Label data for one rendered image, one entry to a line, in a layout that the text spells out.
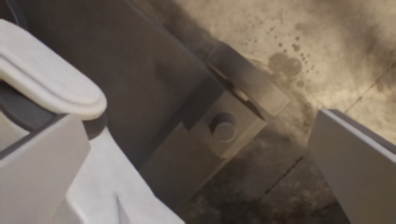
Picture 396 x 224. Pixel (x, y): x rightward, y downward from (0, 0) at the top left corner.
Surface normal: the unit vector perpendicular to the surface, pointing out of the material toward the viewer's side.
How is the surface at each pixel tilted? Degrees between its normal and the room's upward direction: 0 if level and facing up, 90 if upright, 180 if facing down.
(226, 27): 0
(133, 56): 0
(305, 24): 0
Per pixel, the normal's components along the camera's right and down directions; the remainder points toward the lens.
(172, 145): -0.06, 0.31
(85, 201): 0.63, -0.73
